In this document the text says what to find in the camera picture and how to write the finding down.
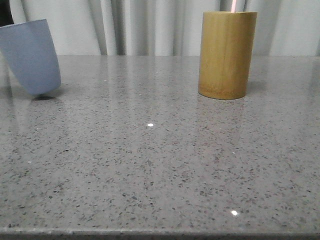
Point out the black gripper finger at cup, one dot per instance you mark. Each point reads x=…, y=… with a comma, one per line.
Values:
x=5, y=13

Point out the blue plastic cup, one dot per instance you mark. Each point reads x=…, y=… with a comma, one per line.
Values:
x=31, y=55

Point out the grey curtain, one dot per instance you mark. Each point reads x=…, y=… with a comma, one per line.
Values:
x=168, y=27

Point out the bamboo cylinder holder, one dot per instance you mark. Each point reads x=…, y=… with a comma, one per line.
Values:
x=225, y=53

